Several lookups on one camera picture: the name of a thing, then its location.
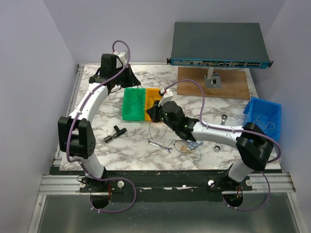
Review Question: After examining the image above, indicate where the grey metal stand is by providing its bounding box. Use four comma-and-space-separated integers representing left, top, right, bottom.
204, 67, 222, 89

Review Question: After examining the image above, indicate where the green plastic bin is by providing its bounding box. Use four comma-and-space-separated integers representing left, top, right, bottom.
121, 88, 145, 121

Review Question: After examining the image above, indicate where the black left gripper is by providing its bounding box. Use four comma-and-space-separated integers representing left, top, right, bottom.
112, 64, 141, 88

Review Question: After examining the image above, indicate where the silver ratchet wrench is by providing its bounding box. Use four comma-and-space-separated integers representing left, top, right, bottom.
213, 114, 227, 152

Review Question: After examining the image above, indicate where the aluminium frame rail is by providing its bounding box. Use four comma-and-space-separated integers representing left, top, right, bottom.
26, 64, 86, 233

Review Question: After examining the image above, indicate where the yellow plastic bin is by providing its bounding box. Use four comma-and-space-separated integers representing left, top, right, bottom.
144, 88, 161, 121

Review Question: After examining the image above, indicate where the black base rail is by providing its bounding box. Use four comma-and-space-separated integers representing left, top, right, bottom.
80, 170, 252, 202

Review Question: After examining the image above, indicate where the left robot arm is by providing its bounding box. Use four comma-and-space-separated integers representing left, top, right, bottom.
57, 51, 140, 192

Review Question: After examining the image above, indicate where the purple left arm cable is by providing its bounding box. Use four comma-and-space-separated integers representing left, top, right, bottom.
66, 40, 138, 214

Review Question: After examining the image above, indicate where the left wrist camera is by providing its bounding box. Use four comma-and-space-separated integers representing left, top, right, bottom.
113, 50, 128, 68

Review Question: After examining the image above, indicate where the blue plastic bin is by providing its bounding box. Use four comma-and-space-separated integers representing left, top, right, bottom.
243, 97, 281, 141

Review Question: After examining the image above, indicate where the grey network switch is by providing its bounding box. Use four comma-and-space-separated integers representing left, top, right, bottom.
167, 22, 273, 69

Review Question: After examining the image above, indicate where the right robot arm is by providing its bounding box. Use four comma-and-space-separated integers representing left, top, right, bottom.
146, 101, 281, 190

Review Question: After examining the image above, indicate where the brown wooden board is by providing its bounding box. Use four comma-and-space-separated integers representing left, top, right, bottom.
177, 67, 250, 100

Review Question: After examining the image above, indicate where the black T-shaped tool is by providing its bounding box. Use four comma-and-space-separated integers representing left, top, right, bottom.
104, 125, 127, 143

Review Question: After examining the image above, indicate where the blue purple cable bundle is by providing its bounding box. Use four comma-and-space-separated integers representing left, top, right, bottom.
170, 139, 205, 162

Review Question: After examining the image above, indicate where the silver open-end wrench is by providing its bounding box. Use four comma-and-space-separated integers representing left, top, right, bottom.
146, 140, 174, 153

